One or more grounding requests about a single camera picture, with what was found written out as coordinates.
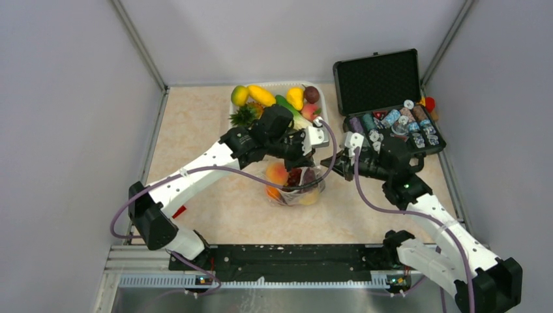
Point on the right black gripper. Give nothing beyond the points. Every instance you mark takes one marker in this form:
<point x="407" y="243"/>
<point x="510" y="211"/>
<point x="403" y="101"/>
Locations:
<point x="343" y="163"/>

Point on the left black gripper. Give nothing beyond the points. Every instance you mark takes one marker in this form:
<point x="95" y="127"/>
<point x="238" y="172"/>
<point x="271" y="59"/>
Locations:
<point x="300" y="160"/>

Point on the purple grape bunch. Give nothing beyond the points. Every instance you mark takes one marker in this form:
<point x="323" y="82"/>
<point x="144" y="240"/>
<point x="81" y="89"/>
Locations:
<point x="300" y="177"/>

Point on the peach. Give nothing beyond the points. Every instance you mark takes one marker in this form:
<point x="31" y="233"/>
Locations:
<point x="276" y="173"/>

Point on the clear zip top bag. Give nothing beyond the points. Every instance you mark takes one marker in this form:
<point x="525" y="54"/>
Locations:
<point x="291" y="198"/>

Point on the yellow wrinkled fruit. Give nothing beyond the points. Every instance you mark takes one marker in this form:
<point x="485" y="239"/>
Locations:
<point x="309" y="198"/>

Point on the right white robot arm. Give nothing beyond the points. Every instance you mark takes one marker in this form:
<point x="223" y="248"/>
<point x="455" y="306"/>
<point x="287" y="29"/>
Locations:
<point x="477" y="279"/>

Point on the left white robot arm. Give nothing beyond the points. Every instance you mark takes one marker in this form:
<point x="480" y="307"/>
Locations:
<point x="151" y="208"/>

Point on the white bok choy stalk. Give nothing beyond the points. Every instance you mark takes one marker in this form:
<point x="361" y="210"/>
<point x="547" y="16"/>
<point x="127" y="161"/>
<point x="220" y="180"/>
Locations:
<point x="299" y="122"/>

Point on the green leafy vegetable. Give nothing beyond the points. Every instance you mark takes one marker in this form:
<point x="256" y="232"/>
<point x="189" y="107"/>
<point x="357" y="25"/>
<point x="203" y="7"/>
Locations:
<point x="281" y="101"/>

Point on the pineapple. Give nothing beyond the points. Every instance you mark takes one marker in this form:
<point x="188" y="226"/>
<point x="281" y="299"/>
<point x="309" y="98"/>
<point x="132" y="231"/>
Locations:
<point x="257" y="108"/>

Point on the green pineapple crown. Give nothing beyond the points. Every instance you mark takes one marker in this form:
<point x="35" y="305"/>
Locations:
<point x="243" y="117"/>

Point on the dark purple passion fruit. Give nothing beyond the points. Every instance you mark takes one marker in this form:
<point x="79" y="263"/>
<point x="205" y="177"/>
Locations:
<point x="311" y="94"/>

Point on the white plastic fruit basket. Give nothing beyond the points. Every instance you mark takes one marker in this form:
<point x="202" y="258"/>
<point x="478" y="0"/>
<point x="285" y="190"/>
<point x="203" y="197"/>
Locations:
<point x="281" y="88"/>

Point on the green yellow mango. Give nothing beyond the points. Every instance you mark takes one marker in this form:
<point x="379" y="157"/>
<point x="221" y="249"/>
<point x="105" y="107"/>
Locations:
<point x="240" y="95"/>

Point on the black poker chip case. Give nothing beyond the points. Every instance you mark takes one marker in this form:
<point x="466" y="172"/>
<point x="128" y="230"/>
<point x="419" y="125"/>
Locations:
<point x="378" y="96"/>

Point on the red blue block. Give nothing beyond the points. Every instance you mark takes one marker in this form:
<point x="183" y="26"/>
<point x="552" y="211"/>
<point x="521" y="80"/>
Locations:
<point x="178" y="212"/>

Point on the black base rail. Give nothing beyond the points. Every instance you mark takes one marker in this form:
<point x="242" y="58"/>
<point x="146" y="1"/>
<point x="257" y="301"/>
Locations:
<point x="313" y="265"/>

